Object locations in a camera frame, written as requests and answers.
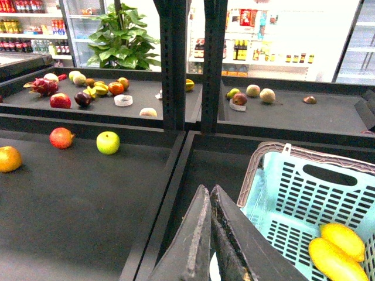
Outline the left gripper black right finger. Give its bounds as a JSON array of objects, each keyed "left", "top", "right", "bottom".
[{"left": 210, "top": 185, "right": 307, "bottom": 281}]

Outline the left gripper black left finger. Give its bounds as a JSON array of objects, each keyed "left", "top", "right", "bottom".
[{"left": 148, "top": 185, "right": 212, "bottom": 280}]

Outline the light blue plastic basket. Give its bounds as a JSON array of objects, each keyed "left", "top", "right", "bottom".
[{"left": 240, "top": 160, "right": 374, "bottom": 280}]

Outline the yellow orange mango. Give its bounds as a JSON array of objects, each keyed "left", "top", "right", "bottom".
[{"left": 308, "top": 238, "right": 369, "bottom": 281}]

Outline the yellow lemon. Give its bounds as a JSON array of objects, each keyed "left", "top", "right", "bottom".
[{"left": 319, "top": 222, "right": 365, "bottom": 262}]

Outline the green apple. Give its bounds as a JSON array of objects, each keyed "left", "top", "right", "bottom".
[{"left": 96, "top": 131, "right": 120, "bottom": 155}]

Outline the orange fruit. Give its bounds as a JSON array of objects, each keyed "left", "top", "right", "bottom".
[{"left": 1, "top": 146, "right": 22, "bottom": 173}]

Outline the pink dragon fruit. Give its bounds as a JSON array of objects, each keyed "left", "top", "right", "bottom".
[{"left": 23, "top": 73, "right": 67, "bottom": 97}]

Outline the green potted plant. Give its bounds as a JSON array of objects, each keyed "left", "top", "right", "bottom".
[{"left": 87, "top": 3, "right": 161, "bottom": 70}]

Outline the black shelf upright post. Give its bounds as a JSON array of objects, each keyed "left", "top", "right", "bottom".
[{"left": 154, "top": 0, "right": 188, "bottom": 131}]

